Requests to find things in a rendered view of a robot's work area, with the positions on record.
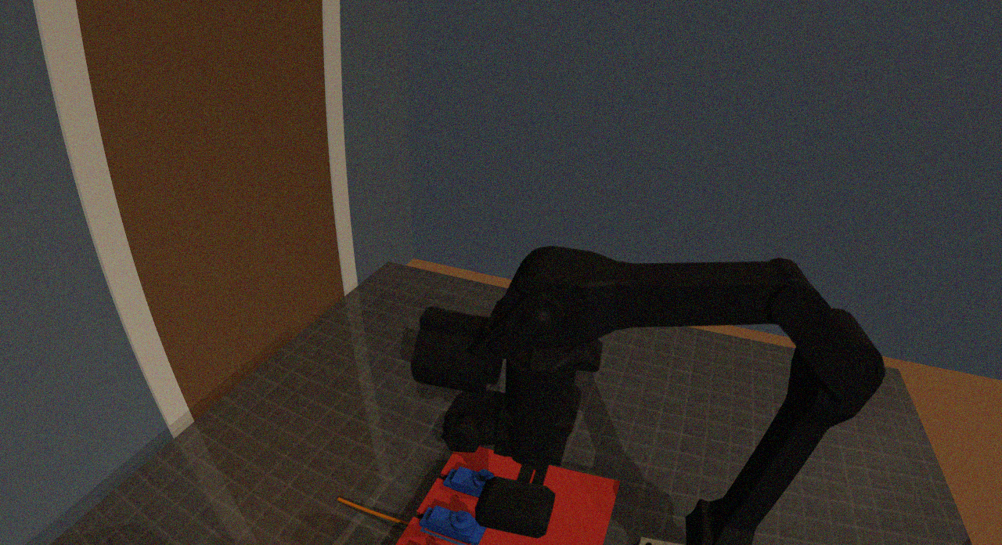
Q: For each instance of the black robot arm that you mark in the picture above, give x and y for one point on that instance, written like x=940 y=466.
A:
x=561 y=300

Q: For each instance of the blue micro servo with orange cable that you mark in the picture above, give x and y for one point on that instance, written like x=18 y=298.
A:
x=458 y=525

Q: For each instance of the red flat deck plate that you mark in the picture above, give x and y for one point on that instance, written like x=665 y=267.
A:
x=581 y=511

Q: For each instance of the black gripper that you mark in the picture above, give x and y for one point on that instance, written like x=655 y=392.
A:
x=518 y=506

